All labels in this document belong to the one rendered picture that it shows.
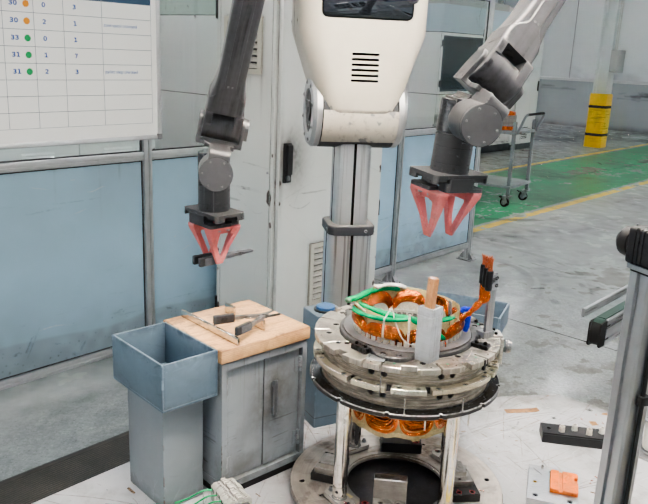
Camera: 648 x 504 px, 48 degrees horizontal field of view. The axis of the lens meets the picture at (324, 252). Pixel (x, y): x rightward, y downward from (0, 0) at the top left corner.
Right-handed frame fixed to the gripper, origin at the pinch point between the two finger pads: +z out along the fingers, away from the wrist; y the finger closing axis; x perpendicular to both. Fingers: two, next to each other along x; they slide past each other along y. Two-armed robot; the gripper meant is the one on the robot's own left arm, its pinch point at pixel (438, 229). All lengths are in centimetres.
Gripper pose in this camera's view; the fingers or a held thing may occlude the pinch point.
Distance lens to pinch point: 112.2
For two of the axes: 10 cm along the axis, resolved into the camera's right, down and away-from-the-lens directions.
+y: 8.5, -0.6, 5.2
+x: -5.1, -3.1, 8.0
